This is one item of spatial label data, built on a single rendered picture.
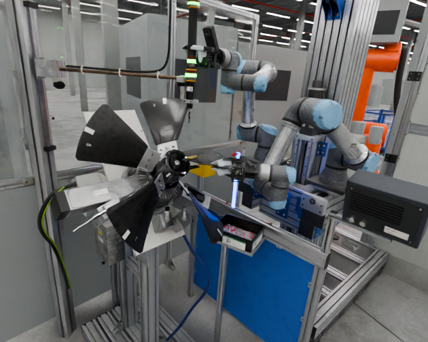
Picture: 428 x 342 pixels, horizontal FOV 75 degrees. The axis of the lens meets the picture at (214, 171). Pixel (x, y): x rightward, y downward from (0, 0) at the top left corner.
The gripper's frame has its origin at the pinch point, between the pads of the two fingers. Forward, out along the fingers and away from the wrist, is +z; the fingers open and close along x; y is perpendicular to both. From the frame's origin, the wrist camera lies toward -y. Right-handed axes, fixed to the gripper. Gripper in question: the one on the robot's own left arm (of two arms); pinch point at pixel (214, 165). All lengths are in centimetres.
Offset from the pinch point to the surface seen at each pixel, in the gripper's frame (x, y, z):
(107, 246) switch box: 43, 14, 48
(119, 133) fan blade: -17.6, 19.3, 33.9
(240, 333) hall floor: 119, -6, -22
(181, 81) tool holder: -35.2, 1.6, 14.8
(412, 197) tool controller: -8, 26, -68
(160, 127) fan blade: -14.9, -1.5, 24.9
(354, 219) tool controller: 8, 18, -57
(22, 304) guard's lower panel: 91, 19, 104
